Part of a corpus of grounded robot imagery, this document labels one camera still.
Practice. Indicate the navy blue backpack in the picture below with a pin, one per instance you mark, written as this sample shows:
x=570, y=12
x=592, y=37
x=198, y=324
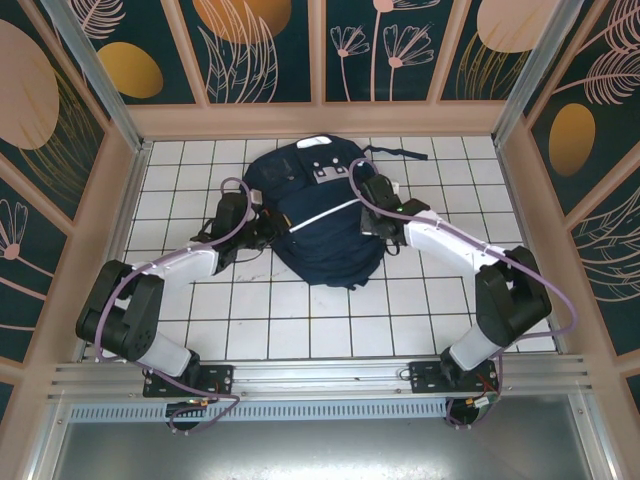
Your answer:
x=330, y=240

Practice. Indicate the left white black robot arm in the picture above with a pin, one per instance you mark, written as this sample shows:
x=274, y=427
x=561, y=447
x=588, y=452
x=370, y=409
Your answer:
x=180, y=265

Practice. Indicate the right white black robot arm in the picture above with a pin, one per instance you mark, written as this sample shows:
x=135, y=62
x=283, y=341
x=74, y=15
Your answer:
x=450, y=240

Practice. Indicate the yellow power connector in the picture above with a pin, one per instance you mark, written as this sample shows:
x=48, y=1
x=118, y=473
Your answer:
x=481, y=401
x=202, y=402

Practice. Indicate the aluminium side rail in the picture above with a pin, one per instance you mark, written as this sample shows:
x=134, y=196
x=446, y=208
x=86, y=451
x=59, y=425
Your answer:
x=130, y=200

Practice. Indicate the long aluminium mounting rail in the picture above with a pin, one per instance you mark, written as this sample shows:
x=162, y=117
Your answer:
x=320, y=377

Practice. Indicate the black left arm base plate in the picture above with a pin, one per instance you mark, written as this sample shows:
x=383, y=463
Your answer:
x=220, y=380

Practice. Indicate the aluminium frame post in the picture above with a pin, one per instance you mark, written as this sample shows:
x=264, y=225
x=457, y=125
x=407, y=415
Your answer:
x=105, y=85
x=539, y=75

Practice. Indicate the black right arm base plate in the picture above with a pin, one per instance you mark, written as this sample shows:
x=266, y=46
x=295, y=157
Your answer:
x=425, y=380

